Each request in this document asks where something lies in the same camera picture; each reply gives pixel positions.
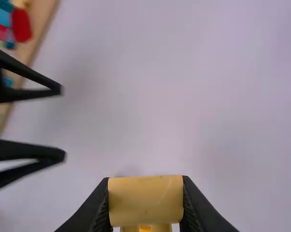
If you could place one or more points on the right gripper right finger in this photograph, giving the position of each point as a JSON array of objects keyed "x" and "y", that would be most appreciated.
[{"x": 200, "y": 212}]

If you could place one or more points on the red toy brick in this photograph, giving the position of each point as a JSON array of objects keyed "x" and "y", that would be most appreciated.
[{"x": 22, "y": 26}]

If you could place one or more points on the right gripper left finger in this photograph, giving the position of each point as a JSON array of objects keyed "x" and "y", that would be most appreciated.
[{"x": 92, "y": 212}]

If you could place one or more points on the pile of toy bricks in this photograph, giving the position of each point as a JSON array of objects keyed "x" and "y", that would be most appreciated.
[{"x": 0, "y": 17}]

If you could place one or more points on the yellow toy brick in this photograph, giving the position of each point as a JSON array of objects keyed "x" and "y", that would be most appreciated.
[{"x": 145, "y": 200}]

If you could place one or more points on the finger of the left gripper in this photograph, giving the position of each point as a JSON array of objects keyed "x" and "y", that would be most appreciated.
[
  {"x": 27, "y": 151},
  {"x": 27, "y": 72}
]

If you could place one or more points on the tan tray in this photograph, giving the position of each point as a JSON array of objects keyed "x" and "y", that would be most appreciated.
[{"x": 40, "y": 24}]

